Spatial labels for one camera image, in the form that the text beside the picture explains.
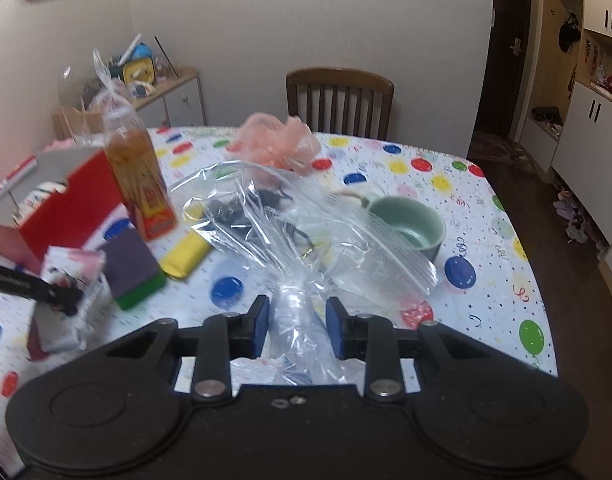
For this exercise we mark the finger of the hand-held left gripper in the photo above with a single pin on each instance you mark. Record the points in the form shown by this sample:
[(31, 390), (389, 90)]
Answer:
[(31, 287)]

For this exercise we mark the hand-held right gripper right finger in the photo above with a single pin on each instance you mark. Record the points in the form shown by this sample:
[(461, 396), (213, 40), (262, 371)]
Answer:
[(334, 330)]

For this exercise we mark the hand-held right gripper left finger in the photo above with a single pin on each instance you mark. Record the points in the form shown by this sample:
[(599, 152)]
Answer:
[(262, 327)]

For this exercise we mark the white pink tissue packet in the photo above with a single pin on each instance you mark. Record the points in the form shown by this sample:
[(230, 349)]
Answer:
[(68, 330)]

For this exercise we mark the clear plastic zip bag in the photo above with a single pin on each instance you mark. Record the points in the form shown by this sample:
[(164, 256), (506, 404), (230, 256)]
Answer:
[(296, 270)]

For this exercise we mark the red cardboard box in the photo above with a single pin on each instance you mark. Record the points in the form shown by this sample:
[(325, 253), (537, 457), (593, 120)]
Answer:
[(81, 200)]

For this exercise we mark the purple and green sponge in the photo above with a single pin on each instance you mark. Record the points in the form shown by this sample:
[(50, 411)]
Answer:
[(133, 265)]

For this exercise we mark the pink mesh bath pouf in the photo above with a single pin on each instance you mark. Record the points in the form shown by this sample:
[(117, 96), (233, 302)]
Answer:
[(276, 142)]

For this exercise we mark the black fuzzy item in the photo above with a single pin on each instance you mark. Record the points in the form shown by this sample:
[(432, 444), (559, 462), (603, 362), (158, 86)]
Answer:
[(236, 207)]

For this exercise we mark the pale green cup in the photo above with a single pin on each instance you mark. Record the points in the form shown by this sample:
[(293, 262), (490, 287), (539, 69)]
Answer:
[(410, 225)]

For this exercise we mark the tea bottle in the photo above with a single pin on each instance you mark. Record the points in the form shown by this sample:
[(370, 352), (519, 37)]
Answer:
[(138, 175)]

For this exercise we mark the polka dot tablecloth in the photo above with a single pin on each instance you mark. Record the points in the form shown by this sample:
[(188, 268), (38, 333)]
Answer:
[(485, 270)]

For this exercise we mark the knotted clear plastic bag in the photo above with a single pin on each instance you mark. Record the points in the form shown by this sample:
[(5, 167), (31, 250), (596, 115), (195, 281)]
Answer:
[(108, 85)]

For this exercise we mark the brown wooden chair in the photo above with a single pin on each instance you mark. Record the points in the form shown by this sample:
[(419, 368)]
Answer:
[(338, 105)]

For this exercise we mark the wooden side cabinet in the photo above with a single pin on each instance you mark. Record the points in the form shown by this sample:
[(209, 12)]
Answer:
[(178, 100)]

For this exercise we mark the yellow and blue toy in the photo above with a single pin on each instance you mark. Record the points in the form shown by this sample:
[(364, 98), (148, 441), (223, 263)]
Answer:
[(136, 67)]

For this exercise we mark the patterned doormat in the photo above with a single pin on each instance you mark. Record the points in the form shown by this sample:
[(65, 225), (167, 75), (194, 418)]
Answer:
[(505, 155)]

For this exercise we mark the pile of shoes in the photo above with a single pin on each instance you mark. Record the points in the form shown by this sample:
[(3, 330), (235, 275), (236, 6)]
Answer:
[(575, 215)]

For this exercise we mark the dark door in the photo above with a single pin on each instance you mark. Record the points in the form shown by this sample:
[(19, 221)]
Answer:
[(503, 60)]

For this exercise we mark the white wardrobe cabinet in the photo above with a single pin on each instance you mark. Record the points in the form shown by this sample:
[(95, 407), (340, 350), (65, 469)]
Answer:
[(585, 125)]

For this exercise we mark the black hanging bag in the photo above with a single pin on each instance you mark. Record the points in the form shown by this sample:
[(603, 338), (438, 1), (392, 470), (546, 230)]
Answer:
[(569, 32)]

